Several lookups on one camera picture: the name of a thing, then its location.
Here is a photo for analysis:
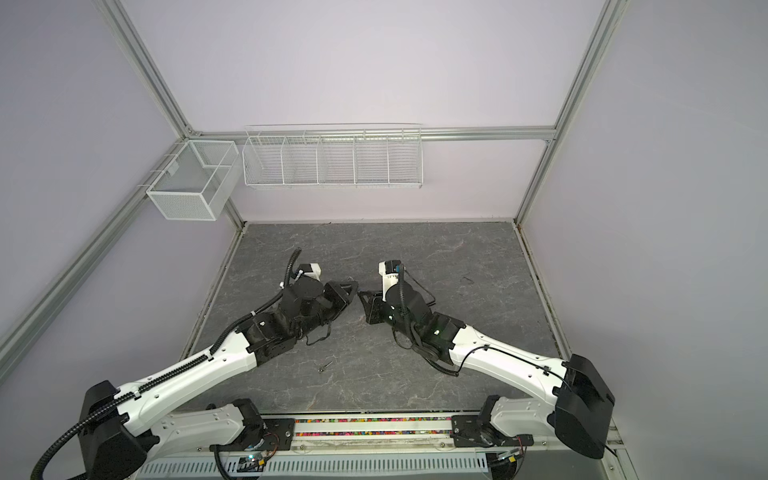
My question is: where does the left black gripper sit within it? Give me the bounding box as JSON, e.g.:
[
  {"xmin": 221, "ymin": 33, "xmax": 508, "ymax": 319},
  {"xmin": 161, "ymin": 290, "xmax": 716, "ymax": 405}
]
[{"xmin": 294, "ymin": 280, "xmax": 358, "ymax": 340}]

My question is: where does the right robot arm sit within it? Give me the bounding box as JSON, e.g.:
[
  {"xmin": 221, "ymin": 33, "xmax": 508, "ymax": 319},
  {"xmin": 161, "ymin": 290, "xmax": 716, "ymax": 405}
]
[{"xmin": 358, "ymin": 261, "xmax": 616, "ymax": 459}]

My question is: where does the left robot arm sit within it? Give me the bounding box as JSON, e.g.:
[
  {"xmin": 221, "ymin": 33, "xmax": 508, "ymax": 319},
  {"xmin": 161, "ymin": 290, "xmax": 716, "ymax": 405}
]
[{"xmin": 30, "ymin": 250, "xmax": 359, "ymax": 479}]

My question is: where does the white mesh box basket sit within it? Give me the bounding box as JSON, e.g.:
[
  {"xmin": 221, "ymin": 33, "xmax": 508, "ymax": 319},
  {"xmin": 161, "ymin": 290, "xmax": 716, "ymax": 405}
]
[{"xmin": 147, "ymin": 140, "xmax": 242, "ymax": 221}]

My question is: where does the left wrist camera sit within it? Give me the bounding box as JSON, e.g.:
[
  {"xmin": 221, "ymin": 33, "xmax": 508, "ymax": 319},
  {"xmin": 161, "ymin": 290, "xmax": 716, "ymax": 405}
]
[{"xmin": 293, "ymin": 263, "xmax": 322, "ymax": 281}]

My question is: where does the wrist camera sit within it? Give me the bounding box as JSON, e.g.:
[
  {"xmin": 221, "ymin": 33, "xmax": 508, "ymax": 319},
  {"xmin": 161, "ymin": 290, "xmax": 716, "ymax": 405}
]
[
  {"xmin": 293, "ymin": 263, "xmax": 322, "ymax": 281},
  {"xmin": 379, "ymin": 260, "xmax": 402, "ymax": 296}
]

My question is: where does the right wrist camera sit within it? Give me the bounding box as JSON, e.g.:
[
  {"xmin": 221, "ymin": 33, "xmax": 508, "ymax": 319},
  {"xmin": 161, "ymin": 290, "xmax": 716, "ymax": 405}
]
[{"xmin": 379, "ymin": 260, "xmax": 402, "ymax": 296}]

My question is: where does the white wire shelf basket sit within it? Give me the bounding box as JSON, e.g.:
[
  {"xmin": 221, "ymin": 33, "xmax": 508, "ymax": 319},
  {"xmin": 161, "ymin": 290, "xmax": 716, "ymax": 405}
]
[{"xmin": 242, "ymin": 123, "xmax": 424, "ymax": 188}]

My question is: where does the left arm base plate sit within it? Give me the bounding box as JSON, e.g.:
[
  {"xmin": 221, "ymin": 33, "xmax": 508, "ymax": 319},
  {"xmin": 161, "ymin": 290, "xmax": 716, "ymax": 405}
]
[{"xmin": 239, "ymin": 417, "xmax": 296, "ymax": 452}]

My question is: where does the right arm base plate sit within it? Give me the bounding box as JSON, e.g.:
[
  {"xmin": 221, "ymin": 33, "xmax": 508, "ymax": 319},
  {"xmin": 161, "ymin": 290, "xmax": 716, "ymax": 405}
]
[{"xmin": 450, "ymin": 415, "xmax": 534, "ymax": 448}]

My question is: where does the white vented cable duct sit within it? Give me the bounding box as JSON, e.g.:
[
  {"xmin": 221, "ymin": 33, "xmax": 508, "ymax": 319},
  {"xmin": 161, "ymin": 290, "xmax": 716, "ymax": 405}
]
[{"xmin": 137, "ymin": 452, "xmax": 490, "ymax": 479}]

